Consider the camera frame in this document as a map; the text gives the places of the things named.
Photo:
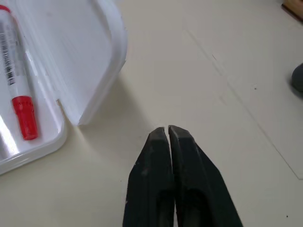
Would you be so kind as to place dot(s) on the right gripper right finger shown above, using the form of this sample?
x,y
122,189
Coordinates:
x,y
201,189

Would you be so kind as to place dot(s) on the white marker red cap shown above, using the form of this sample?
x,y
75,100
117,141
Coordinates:
x,y
24,116

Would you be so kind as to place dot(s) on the wooden picture frame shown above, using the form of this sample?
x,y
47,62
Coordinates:
x,y
294,7

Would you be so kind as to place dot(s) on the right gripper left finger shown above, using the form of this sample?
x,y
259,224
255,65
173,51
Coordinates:
x,y
149,189

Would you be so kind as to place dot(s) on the white plastic case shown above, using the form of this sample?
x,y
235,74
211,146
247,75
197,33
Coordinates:
x,y
75,47

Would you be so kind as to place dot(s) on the dark grey handheld controller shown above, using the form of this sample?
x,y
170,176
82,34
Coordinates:
x,y
298,79

